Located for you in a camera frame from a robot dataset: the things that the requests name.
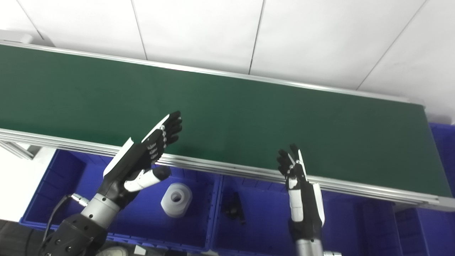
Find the blue plastic bin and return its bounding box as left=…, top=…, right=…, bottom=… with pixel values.
left=210, top=174, right=402, bottom=256
left=393, top=123, right=455, bottom=256
left=20, top=149, right=223, bottom=253

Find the white round plastic part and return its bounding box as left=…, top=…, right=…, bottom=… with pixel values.
left=161, top=183, right=193, bottom=218

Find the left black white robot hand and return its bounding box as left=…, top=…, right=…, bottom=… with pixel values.
left=98, top=111, right=183, bottom=210

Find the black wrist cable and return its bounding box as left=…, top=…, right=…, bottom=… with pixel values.
left=41, top=194, right=89, bottom=246

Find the black plastic part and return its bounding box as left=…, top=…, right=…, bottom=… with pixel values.
left=221, top=192, right=246, bottom=224

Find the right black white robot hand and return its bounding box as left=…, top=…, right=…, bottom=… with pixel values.
left=277, top=144, right=326, bottom=242

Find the green conveyor belt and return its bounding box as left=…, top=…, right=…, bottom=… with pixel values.
left=0, top=30, right=455, bottom=211

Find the aluminium conveyor support leg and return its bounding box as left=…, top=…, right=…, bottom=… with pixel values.
left=0, top=140, right=41, bottom=160

